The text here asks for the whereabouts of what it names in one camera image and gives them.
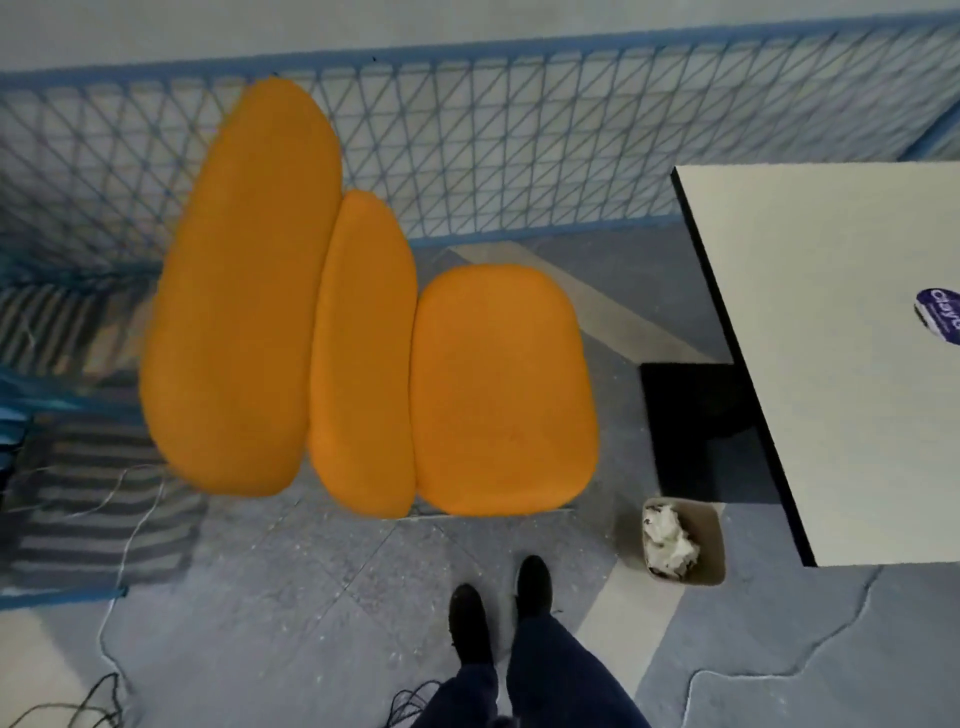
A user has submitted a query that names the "orange upholstered chair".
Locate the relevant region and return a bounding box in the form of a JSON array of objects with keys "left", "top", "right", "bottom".
[{"left": 138, "top": 74, "right": 601, "bottom": 520}]

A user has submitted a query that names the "paper scraps wad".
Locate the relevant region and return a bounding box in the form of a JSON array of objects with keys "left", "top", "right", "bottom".
[{"left": 642, "top": 504, "right": 703, "bottom": 580}]

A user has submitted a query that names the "beige waste bin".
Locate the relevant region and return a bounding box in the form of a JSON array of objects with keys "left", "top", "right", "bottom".
[{"left": 639, "top": 496, "right": 727, "bottom": 588}]

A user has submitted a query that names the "person's right shoe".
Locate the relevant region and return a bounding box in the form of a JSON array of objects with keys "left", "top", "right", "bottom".
[{"left": 515, "top": 554, "right": 555, "bottom": 621}]

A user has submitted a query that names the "person's shoe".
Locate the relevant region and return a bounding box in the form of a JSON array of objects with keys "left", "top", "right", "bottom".
[
  {"left": 515, "top": 554, "right": 555, "bottom": 621},
  {"left": 447, "top": 583, "right": 495, "bottom": 669}
]

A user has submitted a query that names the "person's left shoe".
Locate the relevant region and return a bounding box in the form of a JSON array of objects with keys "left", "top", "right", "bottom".
[{"left": 447, "top": 583, "right": 495, "bottom": 669}]

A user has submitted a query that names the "person's right leg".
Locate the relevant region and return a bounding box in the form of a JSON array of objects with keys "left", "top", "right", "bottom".
[{"left": 506, "top": 611, "right": 652, "bottom": 728}]

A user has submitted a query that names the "person's leg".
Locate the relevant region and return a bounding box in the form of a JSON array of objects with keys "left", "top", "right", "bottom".
[
  {"left": 428, "top": 662, "right": 502, "bottom": 728},
  {"left": 506, "top": 611, "right": 652, "bottom": 728}
]

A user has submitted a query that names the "person's left leg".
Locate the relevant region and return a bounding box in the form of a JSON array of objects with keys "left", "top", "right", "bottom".
[{"left": 428, "top": 662, "right": 502, "bottom": 728}]

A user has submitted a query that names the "blue mesh fence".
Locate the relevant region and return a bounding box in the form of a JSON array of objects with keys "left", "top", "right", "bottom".
[{"left": 0, "top": 16, "right": 960, "bottom": 610}]

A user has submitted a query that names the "blue round lid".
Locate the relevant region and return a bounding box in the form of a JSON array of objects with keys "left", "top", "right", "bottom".
[{"left": 912, "top": 286, "right": 960, "bottom": 339}]

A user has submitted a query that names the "white pedestal table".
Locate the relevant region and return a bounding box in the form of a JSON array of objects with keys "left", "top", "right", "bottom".
[{"left": 639, "top": 159, "right": 960, "bottom": 569}]

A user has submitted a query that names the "black cable tangle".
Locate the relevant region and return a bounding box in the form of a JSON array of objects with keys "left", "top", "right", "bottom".
[{"left": 384, "top": 678, "right": 445, "bottom": 728}]

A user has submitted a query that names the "white floor cable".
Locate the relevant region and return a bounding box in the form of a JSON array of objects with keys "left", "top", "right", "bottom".
[
  {"left": 678, "top": 566, "right": 885, "bottom": 728},
  {"left": 95, "top": 461, "right": 168, "bottom": 680}
]

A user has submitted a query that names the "black floor cable bundle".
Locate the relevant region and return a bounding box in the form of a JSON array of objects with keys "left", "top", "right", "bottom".
[{"left": 0, "top": 671, "right": 125, "bottom": 728}]

